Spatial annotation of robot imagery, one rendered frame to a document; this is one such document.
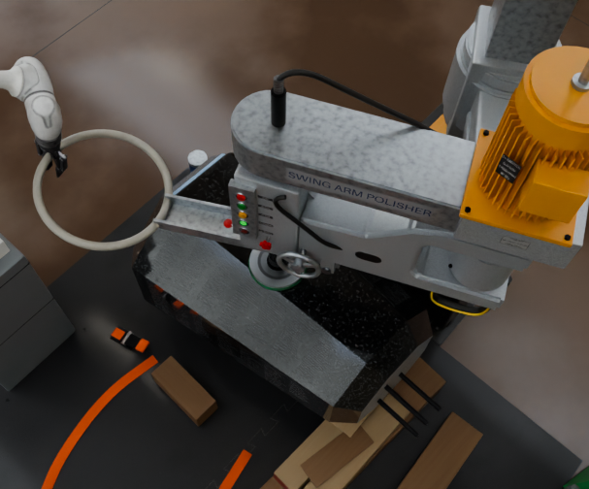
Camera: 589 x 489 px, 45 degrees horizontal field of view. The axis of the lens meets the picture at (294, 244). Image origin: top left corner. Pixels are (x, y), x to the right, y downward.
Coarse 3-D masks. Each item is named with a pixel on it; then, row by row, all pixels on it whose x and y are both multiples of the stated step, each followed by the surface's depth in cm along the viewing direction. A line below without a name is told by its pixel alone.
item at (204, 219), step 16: (176, 208) 263; (192, 208) 262; (208, 208) 259; (224, 208) 255; (160, 224) 257; (176, 224) 254; (192, 224) 258; (208, 224) 258; (224, 240) 251; (240, 240) 248
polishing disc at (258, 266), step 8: (256, 256) 268; (264, 256) 268; (256, 264) 266; (264, 264) 266; (256, 272) 265; (264, 272) 265; (272, 272) 265; (280, 272) 265; (304, 272) 266; (264, 280) 263; (272, 280) 263; (280, 280) 263; (288, 280) 263; (296, 280) 263
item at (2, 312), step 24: (0, 264) 270; (24, 264) 275; (0, 288) 272; (24, 288) 285; (0, 312) 282; (24, 312) 296; (48, 312) 311; (0, 336) 293; (24, 336) 308; (48, 336) 324; (0, 360) 304; (24, 360) 321
